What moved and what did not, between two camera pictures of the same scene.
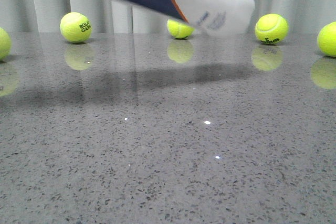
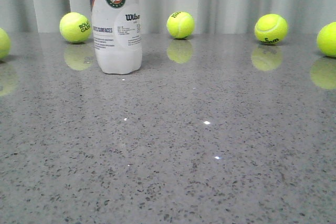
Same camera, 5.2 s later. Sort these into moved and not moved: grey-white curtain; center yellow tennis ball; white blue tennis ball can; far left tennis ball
Moved: white blue tennis ball can
Not moved: far left tennis ball; grey-white curtain; center yellow tennis ball
